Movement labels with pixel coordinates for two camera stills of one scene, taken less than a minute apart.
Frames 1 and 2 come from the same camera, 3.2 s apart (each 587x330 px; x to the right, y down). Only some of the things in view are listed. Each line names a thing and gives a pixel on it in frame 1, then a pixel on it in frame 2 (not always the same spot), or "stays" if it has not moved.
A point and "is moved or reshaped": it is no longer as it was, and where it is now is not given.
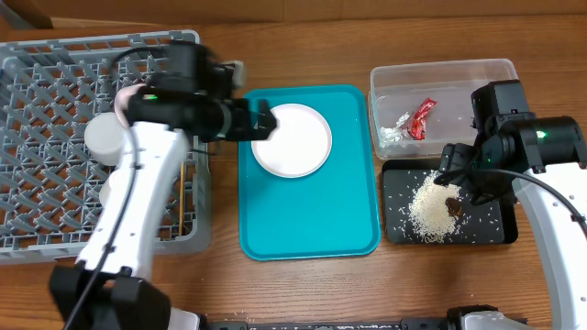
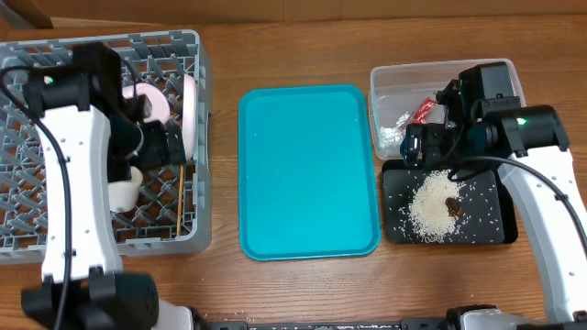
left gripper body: x=229 y=121 → x=154 y=150
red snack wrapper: x=418 y=125 stays
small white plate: x=298 y=146 is moved or reshaped
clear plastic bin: x=417 y=108 stays
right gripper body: x=465 y=167 → x=414 y=147
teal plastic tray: x=333 y=213 stays
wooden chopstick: x=182 y=189 stays
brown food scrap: x=454 y=206 stays
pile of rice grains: x=428 y=214 stays
